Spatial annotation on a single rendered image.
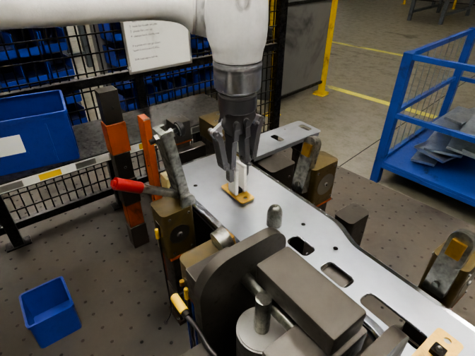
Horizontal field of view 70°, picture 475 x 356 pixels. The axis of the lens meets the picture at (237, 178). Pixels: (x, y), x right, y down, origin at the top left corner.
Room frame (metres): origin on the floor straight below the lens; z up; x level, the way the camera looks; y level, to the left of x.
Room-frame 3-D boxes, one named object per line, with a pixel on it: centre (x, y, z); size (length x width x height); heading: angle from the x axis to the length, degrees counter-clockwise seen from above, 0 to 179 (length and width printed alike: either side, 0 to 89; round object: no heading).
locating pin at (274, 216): (0.53, -0.08, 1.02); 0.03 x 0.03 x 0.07
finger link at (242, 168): (0.63, -0.01, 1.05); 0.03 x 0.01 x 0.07; 37
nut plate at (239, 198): (0.63, 0.00, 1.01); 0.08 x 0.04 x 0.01; 37
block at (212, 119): (0.92, 0.06, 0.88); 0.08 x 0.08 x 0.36; 37
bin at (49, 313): (0.49, 0.45, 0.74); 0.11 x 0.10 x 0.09; 37
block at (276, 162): (0.81, -0.12, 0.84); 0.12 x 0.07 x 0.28; 127
